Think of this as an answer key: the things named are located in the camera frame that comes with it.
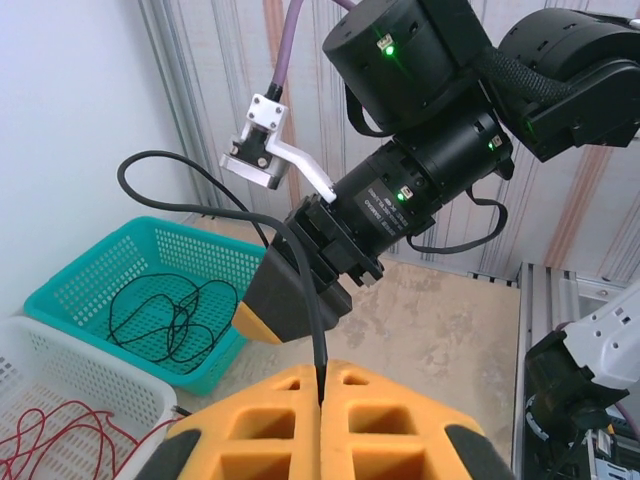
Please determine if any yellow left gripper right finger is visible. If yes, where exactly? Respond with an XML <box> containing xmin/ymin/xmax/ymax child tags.
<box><xmin>318</xmin><ymin>358</ymin><xmax>516</xmax><ymax>480</ymax></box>

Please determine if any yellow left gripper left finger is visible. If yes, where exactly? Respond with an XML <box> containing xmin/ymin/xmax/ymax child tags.
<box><xmin>133</xmin><ymin>363</ymin><xmax>322</xmax><ymax>480</ymax></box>

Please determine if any black cable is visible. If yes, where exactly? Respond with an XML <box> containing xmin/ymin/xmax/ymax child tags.
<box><xmin>107</xmin><ymin>272</ymin><xmax>240</xmax><ymax>376</ymax></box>
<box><xmin>117</xmin><ymin>149</ymin><xmax>332</xmax><ymax>407</ymax></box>

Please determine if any teal plastic basket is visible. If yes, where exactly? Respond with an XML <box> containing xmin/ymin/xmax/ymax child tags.
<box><xmin>23</xmin><ymin>215</ymin><xmax>269</xmax><ymax>397</ymax></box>

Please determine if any white plastic basket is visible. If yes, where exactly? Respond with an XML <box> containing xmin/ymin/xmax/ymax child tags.
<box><xmin>0</xmin><ymin>315</ymin><xmax>179</xmax><ymax>480</ymax></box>

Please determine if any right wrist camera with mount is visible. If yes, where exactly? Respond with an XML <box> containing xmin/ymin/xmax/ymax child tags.
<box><xmin>219</xmin><ymin>93</ymin><xmax>337</xmax><ymax>204</ymax></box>

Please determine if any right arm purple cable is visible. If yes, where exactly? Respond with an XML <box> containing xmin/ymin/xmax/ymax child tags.
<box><xmin>267</xmin><ymin>0</ymin><xmax>359</xmax><ymax>101</ymax></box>

